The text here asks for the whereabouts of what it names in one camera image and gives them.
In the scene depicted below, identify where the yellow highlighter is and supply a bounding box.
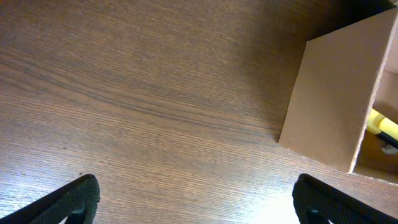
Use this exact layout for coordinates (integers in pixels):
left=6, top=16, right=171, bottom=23
left=366, top=109, right=397, bottom=148

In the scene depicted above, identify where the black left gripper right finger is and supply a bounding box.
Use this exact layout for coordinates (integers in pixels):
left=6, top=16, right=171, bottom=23
left=292, top=174, right=397, bottom=224

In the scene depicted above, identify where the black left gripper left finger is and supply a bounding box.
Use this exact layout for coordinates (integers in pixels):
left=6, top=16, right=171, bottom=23
left=1, top=174, right=100, bottom=224

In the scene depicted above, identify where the brown cardboard box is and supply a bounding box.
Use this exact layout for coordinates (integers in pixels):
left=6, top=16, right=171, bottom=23
left=279, top=8, right=397, bottom=184

